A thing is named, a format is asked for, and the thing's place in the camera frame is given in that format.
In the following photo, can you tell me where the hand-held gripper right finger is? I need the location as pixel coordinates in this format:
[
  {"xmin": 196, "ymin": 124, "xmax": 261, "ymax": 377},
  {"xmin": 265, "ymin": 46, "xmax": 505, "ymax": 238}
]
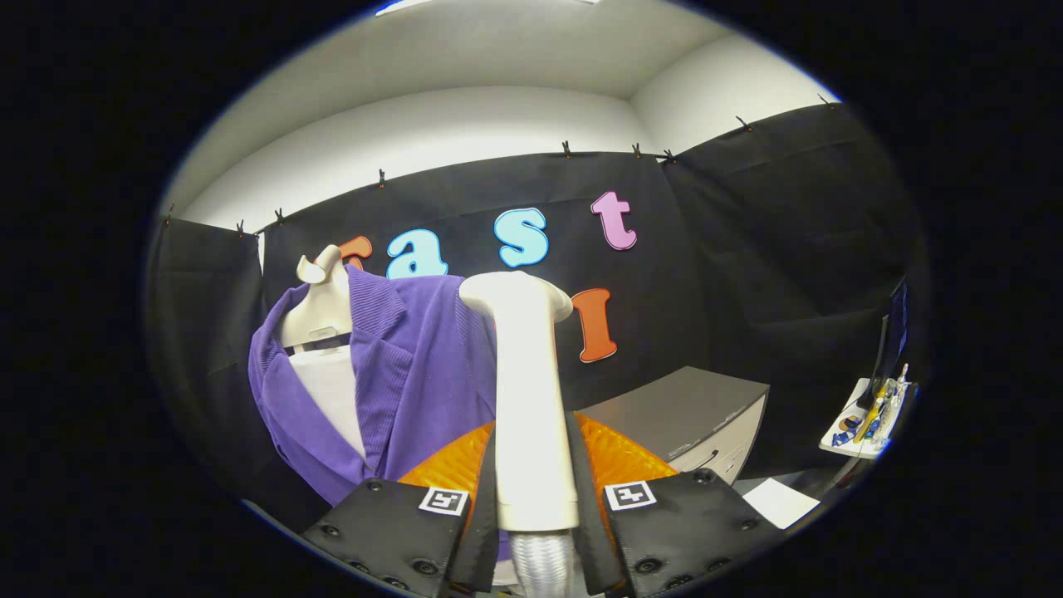
[{"xmin": 569, "ymin": 411, "xmax": 781, "ymax": 598}]

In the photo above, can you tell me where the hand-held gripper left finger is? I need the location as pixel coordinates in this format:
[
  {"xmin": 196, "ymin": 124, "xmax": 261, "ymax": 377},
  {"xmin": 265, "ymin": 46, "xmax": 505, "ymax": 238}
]
[{"xmin": 301, "ymin": 419, "xmax": 499, "ymax": 598}]

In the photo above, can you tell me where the white garment steamer head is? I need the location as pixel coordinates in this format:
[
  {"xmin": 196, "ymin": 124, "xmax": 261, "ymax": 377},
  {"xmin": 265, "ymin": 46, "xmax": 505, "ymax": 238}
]
[{"xmin": 458, "ymin": 271, "xmax": 580, "ymax": 532}]

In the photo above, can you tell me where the purple jacket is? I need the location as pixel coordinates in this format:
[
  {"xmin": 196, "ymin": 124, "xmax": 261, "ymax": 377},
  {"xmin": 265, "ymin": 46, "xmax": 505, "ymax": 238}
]
[{"xmin": 247, "ymin": 266, "xmax": 512, "ymax": 561}]

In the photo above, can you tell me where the cream garment hanger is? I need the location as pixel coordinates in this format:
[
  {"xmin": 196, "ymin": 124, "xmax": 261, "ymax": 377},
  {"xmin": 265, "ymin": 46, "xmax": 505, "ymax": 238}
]
[{"xmin": 278, "ymin": 244, "xmax": 354, "ymax": 350}]

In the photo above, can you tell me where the grey cabinet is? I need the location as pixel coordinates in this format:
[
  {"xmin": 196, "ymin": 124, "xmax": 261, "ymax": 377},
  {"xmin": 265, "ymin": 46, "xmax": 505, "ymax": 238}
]
[{"xmin": 577, "ymin": 365, "xmax": 771, "ymax": 487}]

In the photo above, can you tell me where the white paper sheet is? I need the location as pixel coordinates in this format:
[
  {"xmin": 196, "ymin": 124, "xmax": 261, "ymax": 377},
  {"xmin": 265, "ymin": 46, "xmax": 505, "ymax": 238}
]
[{"xmin": 742, "ymin": 478, "xmax": 821, "ymax": 531}]

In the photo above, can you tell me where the white side table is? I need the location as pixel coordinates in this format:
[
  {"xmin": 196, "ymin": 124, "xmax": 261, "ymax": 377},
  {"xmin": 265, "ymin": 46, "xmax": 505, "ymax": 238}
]
[{"xmin": 818, "ymin": 365, "xmax": 914, "ymax": 460}]

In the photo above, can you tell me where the yellow tool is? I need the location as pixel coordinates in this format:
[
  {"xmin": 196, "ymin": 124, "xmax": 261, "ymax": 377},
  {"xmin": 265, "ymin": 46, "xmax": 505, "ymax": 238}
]
[{"xmin": 860, "ymin": 390, "xmax": 888, "ymax": 439}]

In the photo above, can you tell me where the black backdrop cloth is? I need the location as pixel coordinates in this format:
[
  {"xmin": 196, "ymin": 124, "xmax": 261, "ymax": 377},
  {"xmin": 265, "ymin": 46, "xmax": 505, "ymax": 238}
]
[{"xmin": 143, "ymin": 101, "xmax": 927, "ymax": 532}]

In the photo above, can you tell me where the row of black clips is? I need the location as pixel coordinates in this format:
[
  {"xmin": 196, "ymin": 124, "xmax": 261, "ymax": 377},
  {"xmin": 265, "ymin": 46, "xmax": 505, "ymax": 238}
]
[{"xmin": 164, "ymin": 93, "xmax": 840, "ymax": 238}]

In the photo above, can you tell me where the dark monitor screen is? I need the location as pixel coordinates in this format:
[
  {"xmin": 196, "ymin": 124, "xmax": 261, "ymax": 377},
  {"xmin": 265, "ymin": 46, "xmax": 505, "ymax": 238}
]
[{"xmin": 855, "ymin": 278, "xmax": 910, "ymax": 412}]

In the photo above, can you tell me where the ceiling light panel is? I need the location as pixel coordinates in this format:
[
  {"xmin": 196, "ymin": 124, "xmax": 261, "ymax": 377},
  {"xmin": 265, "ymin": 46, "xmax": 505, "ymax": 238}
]
[{"xmin": 374, "ymin": 0, "xmax": 599, "ymax": 17}]

